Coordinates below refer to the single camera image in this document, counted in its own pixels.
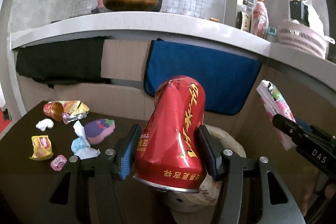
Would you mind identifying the white blue tissue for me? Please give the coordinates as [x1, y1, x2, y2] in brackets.
[71, 121, 100, 160]

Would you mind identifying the purple pink eggplant sponge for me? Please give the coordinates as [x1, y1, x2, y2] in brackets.
[84, 119, 116, 145]

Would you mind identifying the pink milk carton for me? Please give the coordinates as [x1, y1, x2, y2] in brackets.
[256, 79, 297, 151]

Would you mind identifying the pink pig candy wrapper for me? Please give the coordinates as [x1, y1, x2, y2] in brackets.
[50, 155, 67, 171]

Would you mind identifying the crushed red soda can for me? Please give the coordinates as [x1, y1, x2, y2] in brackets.
[134, 76, 206, 193]

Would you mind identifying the noodle snack bag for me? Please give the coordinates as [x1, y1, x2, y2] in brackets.
[58, 100, 89, 115]

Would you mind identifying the yellow wafer snack bag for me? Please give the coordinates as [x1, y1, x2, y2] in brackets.
[30, 135, 54, 161]

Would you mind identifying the red paper cup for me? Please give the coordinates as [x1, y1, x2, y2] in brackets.
[43, 102, 64, 121]

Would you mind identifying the silver purple foil wrapper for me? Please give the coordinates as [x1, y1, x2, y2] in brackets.
[62, 111, 88, 124]

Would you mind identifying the beige plastic trash bag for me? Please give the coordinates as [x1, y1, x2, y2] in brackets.
[180, 123, 247, 208]

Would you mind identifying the kitchen countertop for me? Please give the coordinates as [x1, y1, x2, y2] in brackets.
[10, 12, 335, 90]

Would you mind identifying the right hand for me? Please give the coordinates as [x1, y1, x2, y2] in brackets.
[300, 179, 335, 219]

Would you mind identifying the dark brown table mat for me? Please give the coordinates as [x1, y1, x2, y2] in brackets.
[1, 103, 175, 223]

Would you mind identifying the blue towel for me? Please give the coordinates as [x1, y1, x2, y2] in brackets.
[143, 39, 262, 116]

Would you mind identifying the pink plastic colander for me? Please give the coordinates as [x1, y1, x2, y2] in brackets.
[277, 20, 335, 59]

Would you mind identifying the small teal container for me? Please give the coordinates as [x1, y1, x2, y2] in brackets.
[264, 27, 277, 42]

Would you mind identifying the black cloth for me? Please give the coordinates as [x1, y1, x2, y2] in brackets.
[16, 37, 110, 88]

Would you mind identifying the red drink bottle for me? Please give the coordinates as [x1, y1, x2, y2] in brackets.
[251, 0, 269, 38]

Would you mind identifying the black knife holder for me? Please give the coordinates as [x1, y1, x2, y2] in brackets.
[289, 0, 309, 27]

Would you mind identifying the dark sauce bottle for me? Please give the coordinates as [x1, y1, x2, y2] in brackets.
[235, 0, 252, 32]

